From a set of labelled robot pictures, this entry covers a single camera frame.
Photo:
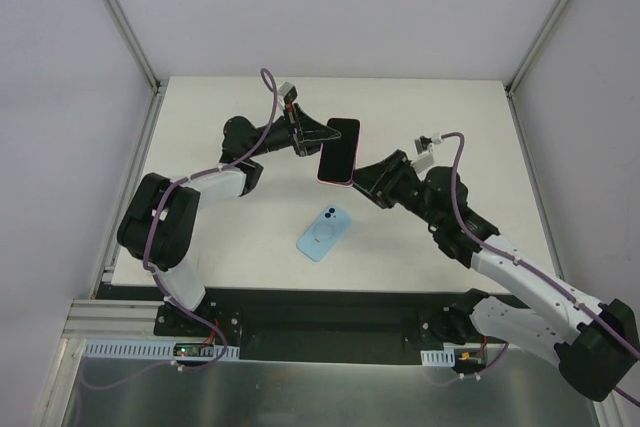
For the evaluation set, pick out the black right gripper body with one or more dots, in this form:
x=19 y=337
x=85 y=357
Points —
x=388 y=182

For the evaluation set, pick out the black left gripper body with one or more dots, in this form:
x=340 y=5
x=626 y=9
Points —
x=298 y=131

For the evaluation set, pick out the black smartphone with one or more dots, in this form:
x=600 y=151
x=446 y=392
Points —
x=339 y=149

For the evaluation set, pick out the pink phone case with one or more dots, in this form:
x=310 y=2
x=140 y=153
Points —
x=336 y=184

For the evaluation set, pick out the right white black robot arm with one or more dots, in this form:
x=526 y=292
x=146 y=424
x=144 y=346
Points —
x=593 y=343

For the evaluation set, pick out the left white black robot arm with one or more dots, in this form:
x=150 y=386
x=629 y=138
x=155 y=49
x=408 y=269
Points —
x=157 y=227

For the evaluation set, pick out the light blue phone case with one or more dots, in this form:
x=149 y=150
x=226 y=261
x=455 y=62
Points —
x=324 y=233

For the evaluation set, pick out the metal front sheet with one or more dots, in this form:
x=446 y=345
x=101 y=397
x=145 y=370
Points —
x=518 y=390

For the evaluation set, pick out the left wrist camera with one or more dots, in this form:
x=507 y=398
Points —
x=288 y=93

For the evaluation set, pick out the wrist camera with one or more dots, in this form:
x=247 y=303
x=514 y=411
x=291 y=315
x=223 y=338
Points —
x=424 y=149
x=288 y=93

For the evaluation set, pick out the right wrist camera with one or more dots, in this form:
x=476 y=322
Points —
x=424 y=149

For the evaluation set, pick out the left aluminium frame post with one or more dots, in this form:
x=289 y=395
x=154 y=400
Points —
x=133 y=44

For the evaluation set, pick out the aluminium frame post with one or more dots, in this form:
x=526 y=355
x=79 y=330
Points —
x=542 y=36
x=133 y=44

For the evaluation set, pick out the right white cable duct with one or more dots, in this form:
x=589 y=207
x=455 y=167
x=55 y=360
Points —
x=444 y=358

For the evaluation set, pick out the white cable duct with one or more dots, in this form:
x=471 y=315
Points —
x=444 y=358
x=158 y=350

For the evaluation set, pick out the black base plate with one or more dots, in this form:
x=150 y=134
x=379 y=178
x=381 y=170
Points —
x=380 y=328

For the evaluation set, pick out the right aluminium frame post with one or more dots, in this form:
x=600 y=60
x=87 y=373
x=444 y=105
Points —
x=542 y=36

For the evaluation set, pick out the left white cable duct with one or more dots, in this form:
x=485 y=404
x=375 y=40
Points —
x=158 y=350

